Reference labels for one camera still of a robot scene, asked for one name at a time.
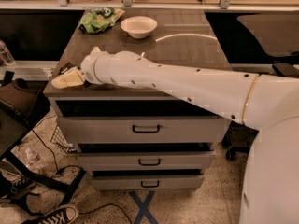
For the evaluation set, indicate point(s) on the green chip bag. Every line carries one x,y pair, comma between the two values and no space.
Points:
98,20

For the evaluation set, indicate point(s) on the top grey drawer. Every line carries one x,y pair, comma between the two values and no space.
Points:
143,130

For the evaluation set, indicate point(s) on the white paper bowl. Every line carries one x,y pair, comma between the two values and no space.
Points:
138,27

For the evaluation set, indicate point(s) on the middle grey drawer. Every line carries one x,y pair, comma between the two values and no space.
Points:
132,161

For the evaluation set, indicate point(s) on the brown bag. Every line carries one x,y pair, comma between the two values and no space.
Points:
27,106

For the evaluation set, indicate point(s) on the wire mesh basket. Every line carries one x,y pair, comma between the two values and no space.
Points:
59,140

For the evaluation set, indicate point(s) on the blue tape cross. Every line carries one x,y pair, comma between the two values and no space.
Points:
143,206

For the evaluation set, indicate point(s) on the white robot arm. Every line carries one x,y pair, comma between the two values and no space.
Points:
267,104

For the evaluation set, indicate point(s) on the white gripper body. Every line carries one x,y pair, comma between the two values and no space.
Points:
87,66

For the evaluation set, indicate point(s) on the black white sneaker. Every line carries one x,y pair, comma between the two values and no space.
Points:
65,214

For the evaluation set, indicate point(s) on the grey drawer cabinet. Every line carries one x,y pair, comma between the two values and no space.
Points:
182,38

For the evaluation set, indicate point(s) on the clear plastic bottle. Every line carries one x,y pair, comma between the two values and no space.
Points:
5,54

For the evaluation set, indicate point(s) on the black rxbar chocolate wrapper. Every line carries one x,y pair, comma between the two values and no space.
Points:
65,68

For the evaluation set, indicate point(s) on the bottom grey drawer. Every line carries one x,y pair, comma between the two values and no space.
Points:
147,182

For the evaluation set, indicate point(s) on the grey drawer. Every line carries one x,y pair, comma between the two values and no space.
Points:
132,161
143,130
147,182

